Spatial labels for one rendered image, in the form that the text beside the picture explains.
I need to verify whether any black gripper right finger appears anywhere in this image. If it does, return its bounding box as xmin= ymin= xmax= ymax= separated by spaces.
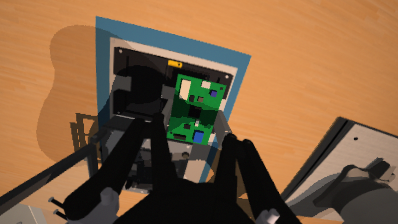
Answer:
xmin=210 ymin=110 xmax=302 ymax=224

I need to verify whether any green circuit board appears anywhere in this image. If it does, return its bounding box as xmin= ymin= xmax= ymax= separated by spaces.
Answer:
xmin=167 ymin=74 xmax=226 ymax=145

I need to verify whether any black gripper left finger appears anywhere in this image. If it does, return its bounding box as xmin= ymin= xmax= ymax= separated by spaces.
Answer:
xmin=63 ymin=99 xmax=188 ymax=224

